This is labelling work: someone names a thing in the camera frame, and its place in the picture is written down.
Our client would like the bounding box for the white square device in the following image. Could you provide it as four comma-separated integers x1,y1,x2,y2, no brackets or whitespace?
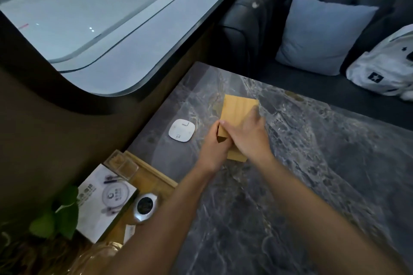
168,119,197,143

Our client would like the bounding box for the clear amber plastic box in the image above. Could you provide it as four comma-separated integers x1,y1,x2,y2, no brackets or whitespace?
103,150,139,183

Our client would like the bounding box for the person's left hand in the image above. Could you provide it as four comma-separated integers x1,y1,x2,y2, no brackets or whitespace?
197,122,233,174

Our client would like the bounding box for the white star print bag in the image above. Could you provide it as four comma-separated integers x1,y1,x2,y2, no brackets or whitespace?
345,24,413,102

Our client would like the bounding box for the dark tufted sofa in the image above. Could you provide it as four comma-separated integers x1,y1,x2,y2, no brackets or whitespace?
211,0,413,131

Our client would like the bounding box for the green leafy plant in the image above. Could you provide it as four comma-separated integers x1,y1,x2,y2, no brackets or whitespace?
29,185,80,240

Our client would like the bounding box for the white printed box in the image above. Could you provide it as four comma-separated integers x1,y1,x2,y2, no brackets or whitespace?
74,164,139,244

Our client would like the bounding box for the light blue cushion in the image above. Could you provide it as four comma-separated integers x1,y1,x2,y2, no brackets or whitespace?
275,0,380,77

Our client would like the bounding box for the glass window pane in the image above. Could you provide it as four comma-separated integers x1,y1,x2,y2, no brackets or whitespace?
0,0,260,97

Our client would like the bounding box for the wooden tray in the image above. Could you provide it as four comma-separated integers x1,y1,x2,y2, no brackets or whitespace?
96,150,179,247

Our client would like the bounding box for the person's left forearm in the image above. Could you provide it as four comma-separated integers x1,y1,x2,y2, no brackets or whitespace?
105,161,216,275

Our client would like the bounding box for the person's right hand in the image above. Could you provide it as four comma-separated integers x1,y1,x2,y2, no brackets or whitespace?
220,105,275,165

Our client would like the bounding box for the person's right forearm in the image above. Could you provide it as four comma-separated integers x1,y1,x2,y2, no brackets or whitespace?
253,155,408,275

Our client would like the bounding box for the silver round device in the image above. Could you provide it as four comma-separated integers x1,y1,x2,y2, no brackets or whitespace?
132,192,159,224

